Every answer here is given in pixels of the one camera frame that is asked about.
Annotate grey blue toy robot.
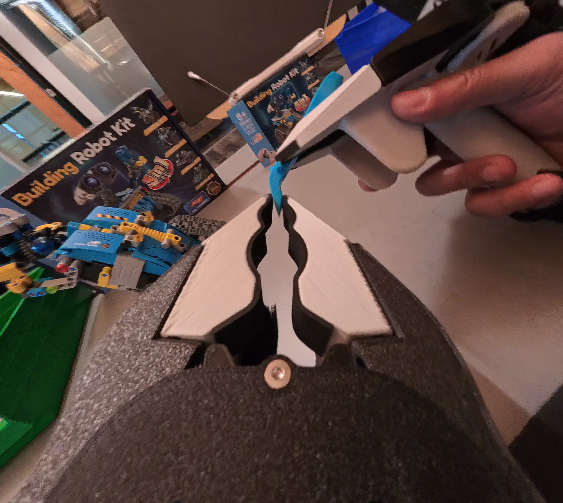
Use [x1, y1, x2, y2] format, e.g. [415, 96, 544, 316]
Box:
[0, 210, 62, 259]

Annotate blue brick separator tool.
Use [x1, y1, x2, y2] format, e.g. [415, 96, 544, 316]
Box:
[267, 72, 345, 217]

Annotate blue tracked toy robot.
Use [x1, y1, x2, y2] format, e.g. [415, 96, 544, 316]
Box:
[0, 205, 227, 298]

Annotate black board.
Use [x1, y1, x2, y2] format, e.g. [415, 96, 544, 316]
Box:
[81, 0, 379, 127]

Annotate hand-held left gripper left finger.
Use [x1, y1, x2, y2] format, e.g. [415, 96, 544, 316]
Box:
[160, 194, 273, 342]

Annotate large robot kit box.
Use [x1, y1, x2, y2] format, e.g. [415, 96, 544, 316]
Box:
[0, 88, 227, 226]

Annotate small robot kit box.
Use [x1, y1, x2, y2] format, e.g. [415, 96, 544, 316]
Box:
[226, 53, 324, 168]

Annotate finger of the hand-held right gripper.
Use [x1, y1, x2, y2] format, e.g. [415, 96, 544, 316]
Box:
[274, 64, 384, 163]
[288, 132, 349, 170]

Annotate white bar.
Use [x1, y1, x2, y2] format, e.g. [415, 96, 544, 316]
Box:
[229, 28, 326, 101]

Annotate white desk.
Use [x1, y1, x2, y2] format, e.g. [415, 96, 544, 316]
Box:
[0, 14, 563, 503]

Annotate person's right hand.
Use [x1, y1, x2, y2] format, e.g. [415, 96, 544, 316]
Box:
[358, 33, 563, 222]

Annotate green plastic bin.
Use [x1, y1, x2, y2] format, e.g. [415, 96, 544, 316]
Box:
[0, 267, 104, 468]

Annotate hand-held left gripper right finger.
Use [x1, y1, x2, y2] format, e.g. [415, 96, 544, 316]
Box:
[283, 196, 393, 355]

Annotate blue plastic bin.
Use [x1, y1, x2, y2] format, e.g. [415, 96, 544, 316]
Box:
[334, 1, 412, 77]

